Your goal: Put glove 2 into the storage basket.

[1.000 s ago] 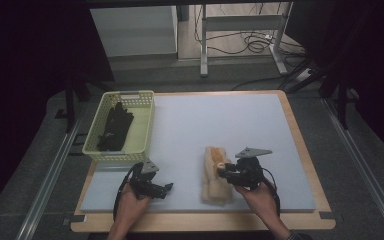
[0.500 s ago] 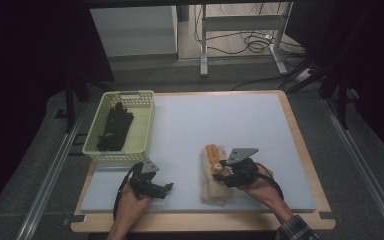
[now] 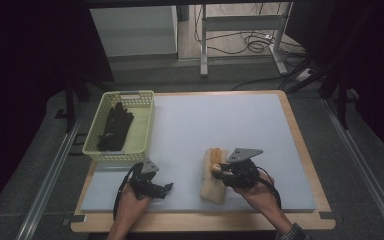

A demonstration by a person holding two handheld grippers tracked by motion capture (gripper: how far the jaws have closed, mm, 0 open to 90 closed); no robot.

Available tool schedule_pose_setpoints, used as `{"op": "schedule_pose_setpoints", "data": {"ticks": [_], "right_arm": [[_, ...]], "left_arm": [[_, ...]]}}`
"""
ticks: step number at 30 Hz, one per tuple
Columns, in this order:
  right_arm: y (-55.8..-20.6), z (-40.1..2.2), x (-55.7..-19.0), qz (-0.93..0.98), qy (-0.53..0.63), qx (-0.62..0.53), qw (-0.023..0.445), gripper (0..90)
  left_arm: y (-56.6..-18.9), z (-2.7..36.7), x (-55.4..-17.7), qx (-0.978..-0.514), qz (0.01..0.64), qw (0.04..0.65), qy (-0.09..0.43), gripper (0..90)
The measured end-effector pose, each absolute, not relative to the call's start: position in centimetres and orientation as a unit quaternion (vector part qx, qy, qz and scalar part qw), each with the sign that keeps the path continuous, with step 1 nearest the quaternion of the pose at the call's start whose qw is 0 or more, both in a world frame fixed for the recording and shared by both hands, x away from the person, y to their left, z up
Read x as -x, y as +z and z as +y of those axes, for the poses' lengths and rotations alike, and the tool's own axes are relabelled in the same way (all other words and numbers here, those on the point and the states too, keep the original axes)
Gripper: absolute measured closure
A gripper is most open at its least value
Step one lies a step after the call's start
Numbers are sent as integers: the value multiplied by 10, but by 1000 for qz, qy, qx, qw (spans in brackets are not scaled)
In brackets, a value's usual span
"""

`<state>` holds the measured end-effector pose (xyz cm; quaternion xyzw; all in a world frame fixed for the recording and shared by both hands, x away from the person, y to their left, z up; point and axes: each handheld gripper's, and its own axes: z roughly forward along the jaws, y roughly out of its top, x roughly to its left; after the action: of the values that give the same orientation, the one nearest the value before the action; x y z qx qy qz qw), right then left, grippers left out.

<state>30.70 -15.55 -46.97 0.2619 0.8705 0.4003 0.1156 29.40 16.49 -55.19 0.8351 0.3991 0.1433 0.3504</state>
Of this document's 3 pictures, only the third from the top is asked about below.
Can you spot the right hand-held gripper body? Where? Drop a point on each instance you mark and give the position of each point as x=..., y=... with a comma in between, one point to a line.
x=243, y=170

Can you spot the wooden table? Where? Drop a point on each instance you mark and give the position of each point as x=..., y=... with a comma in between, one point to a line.
x=306, y=156

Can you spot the white cabinet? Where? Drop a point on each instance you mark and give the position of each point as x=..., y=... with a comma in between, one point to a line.
x=133, y=31

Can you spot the person's right hand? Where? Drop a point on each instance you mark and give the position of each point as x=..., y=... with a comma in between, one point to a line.
x=256, y=195

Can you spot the white foam mat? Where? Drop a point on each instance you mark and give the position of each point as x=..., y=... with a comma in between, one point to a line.
x=220, y=126

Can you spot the person's left hand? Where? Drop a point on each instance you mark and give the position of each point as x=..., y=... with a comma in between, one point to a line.
x=131, y=206

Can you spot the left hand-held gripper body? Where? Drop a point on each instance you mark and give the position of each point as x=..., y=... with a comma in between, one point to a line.
x=143, y=181

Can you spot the white power strip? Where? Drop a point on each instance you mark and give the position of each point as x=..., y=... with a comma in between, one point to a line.
x=303, y=75

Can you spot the black glove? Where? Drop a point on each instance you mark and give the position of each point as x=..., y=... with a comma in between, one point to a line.
x=115, y=128

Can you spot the pale yellow perforated plastic basket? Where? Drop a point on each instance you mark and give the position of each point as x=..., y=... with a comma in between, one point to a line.
x=140, y=133

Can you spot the white metal desk frame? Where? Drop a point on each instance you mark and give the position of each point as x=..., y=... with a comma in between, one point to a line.
x=240, y=23

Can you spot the black stand leg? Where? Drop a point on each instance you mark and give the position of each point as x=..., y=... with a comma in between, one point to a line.
x=341, y=100
x=70, y=103

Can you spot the aluminium rail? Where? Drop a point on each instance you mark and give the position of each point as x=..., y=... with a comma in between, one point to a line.
x=51, y=180
x=360, y=166

